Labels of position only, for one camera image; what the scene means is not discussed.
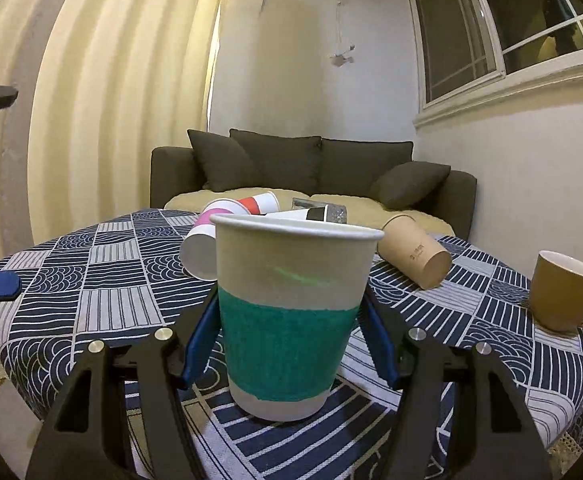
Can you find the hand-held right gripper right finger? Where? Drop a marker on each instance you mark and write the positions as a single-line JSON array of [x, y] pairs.
[[381, 346]]

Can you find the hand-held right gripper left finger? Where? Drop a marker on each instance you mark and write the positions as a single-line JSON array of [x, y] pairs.
[[199, 346]]

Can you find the teal banded paper cup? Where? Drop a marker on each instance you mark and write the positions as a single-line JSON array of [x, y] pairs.
[[286, 340]]

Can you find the pink and white paper cup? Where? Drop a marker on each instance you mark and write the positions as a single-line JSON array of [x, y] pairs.
[[199, 255]]

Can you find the brown paper cup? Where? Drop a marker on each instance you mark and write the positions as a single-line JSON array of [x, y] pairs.
[[411, 252]]

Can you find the clear plastic cup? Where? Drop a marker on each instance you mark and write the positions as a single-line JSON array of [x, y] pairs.
[[336, 214]]

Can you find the black and white paper cup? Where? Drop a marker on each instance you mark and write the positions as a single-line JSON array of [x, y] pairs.
[[315, 214]]

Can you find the red and white paper cup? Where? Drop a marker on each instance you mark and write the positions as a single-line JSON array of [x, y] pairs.
[[259, 202]]

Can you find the navy patterned tablecloth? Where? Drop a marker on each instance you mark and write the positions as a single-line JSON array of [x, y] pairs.
[[101, 285]]

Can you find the cream curtain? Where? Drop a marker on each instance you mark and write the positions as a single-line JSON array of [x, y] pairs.
[[106, 110]]

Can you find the cream sofa blanket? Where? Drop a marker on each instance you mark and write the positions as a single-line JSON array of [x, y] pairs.
[[366, 207]]

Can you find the dark brown throw pillow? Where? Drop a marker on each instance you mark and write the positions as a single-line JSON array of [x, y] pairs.
[[409, 185], [221, 165]]

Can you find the dark brown sofa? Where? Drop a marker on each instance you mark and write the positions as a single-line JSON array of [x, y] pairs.
[[171, 175]]

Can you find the dark brown back cushion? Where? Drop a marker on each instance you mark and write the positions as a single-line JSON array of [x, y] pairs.
[[361, 165], [286, 160]]

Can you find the tan ceramic mug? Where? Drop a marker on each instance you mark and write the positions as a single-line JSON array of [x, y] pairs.
[[556, 295]]

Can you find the white framed window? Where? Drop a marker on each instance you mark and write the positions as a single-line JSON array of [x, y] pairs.
[[461, 35]]

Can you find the broken wall hook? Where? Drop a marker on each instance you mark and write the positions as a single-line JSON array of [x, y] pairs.
[[342, 57]]

